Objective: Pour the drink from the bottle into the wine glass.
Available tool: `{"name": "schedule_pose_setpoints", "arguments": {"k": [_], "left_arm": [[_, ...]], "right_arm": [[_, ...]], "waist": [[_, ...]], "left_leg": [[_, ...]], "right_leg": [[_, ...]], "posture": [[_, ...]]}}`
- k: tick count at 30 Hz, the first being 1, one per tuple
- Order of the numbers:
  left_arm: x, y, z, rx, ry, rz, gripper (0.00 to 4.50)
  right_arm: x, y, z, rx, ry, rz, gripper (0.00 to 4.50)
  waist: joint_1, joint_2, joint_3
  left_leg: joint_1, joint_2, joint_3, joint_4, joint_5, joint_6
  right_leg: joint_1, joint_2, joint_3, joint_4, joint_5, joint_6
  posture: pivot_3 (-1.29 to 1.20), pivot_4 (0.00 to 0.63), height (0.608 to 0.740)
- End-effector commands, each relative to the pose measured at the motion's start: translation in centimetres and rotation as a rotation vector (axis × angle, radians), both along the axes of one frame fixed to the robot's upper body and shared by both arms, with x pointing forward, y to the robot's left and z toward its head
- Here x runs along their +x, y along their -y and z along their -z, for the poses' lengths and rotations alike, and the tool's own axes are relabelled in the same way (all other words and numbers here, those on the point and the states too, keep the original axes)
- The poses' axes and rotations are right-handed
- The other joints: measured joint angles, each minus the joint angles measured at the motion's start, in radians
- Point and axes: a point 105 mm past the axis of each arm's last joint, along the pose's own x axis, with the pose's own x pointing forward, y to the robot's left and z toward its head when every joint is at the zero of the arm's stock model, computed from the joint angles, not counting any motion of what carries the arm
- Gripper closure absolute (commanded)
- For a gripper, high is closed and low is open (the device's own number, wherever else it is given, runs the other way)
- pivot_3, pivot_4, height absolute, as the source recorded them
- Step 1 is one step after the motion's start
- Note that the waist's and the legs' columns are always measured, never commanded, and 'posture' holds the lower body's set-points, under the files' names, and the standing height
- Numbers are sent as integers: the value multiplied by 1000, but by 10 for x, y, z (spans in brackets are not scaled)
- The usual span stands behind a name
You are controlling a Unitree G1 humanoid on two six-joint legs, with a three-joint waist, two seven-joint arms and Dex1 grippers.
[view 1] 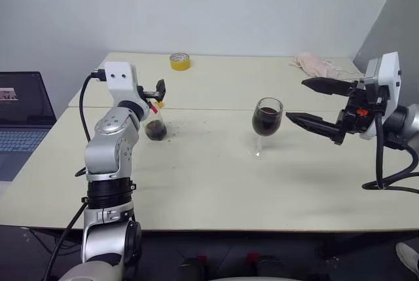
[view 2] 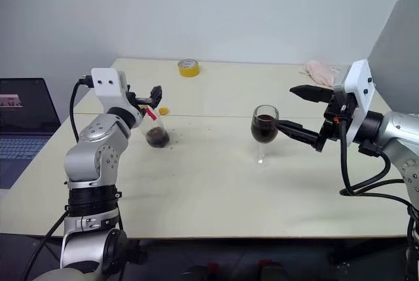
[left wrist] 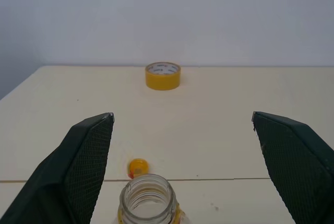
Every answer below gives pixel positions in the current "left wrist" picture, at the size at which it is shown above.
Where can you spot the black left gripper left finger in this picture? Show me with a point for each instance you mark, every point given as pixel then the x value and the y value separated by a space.
pixel 60 177

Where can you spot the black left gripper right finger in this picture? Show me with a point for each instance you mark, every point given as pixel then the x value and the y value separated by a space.
pixel 300 169

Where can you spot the yellow bottle cap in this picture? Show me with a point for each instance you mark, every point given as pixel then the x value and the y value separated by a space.
pixel 138 166

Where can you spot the dark liquid plastic bottle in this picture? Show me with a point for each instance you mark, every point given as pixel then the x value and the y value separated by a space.
pixel 167 192

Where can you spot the yellow tape roll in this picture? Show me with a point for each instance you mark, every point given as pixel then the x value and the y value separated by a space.
pixel 162 80

